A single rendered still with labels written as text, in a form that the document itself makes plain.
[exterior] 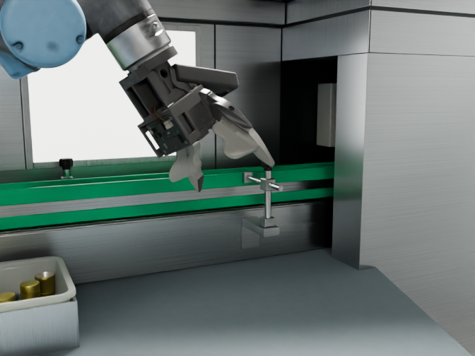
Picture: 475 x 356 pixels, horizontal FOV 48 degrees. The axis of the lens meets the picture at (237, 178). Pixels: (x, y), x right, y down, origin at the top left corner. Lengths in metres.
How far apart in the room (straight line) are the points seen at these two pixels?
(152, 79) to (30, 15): 0.20
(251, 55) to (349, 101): 0.35
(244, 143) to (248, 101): 0.79
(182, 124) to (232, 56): 0.80
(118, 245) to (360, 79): 0.64
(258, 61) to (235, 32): 0.10
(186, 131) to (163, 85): 0.07
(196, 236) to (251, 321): 0.32
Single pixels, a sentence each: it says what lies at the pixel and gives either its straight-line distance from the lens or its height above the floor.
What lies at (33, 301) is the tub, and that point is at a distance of 0.89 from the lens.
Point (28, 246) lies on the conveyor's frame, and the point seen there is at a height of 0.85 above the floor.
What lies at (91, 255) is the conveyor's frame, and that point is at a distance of 1.17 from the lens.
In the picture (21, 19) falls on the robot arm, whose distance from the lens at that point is 0.52.
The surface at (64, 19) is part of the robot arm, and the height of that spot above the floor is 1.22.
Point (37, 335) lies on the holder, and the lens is 0.91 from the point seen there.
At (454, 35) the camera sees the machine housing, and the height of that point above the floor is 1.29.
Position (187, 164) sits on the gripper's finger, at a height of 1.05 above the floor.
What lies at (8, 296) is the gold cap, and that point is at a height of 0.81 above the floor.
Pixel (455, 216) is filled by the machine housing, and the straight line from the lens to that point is 1.43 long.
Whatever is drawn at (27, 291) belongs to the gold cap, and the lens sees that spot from 1.03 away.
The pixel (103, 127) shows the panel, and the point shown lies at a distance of 1.31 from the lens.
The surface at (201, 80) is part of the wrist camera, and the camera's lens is 0.73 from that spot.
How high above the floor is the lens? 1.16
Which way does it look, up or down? 9 degrees down
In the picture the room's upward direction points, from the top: straight up
